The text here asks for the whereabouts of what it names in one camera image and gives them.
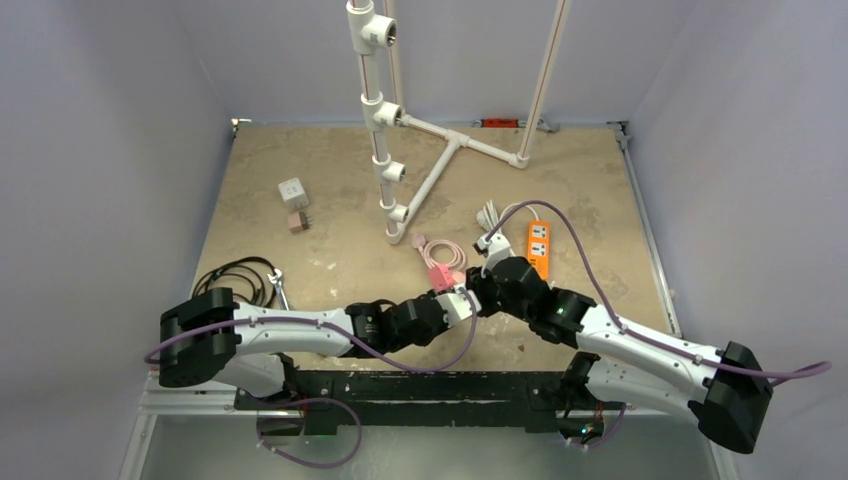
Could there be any pink power cord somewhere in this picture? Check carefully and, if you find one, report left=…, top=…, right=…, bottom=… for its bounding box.
left=410, top=233, right=469, bottom=274

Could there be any white power cord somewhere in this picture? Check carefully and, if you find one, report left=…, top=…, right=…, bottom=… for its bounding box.
left=475, top=199, right=541, bottom=240

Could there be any orange power strip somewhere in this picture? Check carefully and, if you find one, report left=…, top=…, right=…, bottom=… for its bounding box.
left=526, top=220, right=551, bottom=280

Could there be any brown pink plug adapter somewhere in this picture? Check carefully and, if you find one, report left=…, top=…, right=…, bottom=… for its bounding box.
left=286, top=211, right=310, bottom=234

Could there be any white cube socket adapter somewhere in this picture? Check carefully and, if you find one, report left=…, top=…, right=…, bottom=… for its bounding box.
left=277, top=177, right=310, bottom=212

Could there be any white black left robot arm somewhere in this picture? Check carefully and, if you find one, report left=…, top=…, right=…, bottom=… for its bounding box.
left=146, top=288, right=479, bottom=409

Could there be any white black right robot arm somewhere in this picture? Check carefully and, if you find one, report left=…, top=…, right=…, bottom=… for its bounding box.
left=466, top=257, right=773, bottom=454

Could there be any silver open-end wrench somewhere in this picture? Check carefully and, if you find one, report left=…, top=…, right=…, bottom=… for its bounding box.
left=267, top=268, right=291, bottom=310

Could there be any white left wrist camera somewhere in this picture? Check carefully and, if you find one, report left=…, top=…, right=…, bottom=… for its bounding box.
left=435, top=288, right=481, bottom=329

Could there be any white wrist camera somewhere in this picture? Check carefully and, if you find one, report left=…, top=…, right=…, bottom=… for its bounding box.
left=435, top=288, right=481, bottom=329
left=473, top=232, right=515, bottom=277

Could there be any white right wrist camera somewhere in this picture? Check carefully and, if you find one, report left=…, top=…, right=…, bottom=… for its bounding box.
left=473, top=232, right=515, bottom=277

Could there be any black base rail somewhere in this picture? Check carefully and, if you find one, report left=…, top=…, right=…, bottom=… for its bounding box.
left=234, top=370, right=621, bottom=435

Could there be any black coiled cable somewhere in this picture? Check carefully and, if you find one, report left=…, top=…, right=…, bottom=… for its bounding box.
left=192, top=256, right=280, bottom=309

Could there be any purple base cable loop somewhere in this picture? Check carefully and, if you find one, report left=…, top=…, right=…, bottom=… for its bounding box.
left=255, top=397, right=364, bottom=470

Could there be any white PVC pipe frame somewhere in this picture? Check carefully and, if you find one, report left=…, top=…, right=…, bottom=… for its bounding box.
left=345, top=1, right=572, bottom=245

